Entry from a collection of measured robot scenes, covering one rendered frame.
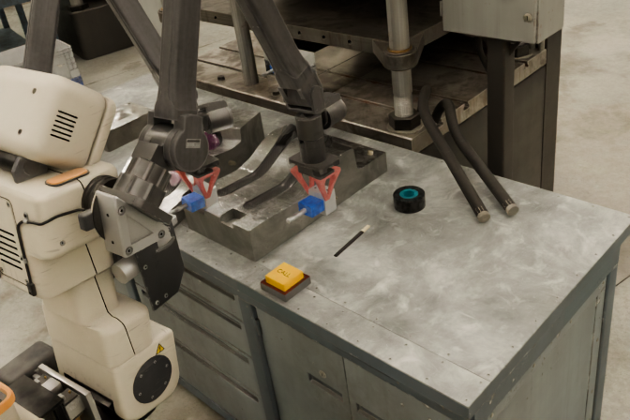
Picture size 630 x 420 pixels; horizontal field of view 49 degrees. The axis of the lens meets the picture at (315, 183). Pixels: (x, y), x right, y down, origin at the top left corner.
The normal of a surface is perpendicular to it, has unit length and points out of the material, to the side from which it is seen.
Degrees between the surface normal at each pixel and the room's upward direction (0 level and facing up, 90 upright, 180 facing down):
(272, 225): 90
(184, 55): 85
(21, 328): 0
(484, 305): 0
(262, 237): 90
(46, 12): 69
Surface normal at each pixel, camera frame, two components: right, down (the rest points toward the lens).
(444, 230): -0.13, -0.86
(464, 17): -0.68, 0.44
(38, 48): 0.45, -0.02
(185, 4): 0.73, 0.17
